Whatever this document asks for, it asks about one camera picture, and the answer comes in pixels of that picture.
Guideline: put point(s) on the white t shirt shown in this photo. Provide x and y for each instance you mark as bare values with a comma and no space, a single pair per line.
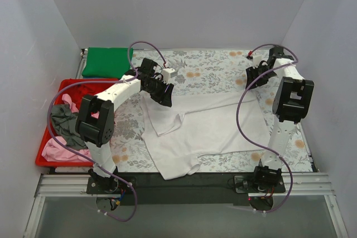
199,125

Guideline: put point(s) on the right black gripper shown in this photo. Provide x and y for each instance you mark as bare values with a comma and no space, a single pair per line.
257,73

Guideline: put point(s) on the red plastic bin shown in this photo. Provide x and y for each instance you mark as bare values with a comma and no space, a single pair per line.
41,161

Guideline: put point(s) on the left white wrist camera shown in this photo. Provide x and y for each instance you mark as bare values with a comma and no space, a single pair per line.
167,74

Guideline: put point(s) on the grey t shirt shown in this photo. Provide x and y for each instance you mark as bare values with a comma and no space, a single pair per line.
64,121

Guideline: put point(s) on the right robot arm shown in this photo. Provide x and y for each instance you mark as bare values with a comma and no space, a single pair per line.
290,106

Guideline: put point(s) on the aluminium rail frame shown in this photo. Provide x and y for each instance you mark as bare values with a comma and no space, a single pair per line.
78,185

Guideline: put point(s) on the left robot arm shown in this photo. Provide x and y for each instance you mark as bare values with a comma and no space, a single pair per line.
95,121

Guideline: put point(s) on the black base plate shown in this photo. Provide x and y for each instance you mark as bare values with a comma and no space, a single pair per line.
125,186
245,184

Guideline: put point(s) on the red t shirt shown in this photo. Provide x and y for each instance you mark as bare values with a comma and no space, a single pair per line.
77,92

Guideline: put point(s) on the pink t shirt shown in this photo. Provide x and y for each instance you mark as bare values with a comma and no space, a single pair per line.
55,149

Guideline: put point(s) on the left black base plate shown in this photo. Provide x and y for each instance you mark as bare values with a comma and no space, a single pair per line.
125,186

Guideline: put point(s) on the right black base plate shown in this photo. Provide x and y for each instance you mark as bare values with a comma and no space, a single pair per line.
245,184

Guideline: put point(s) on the folded green t shirt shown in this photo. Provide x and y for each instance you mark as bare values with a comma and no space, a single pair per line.
107,62

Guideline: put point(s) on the floral table cloth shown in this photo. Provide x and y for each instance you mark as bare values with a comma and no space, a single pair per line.
199,72

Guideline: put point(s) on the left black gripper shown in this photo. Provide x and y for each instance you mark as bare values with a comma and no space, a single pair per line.
159,90

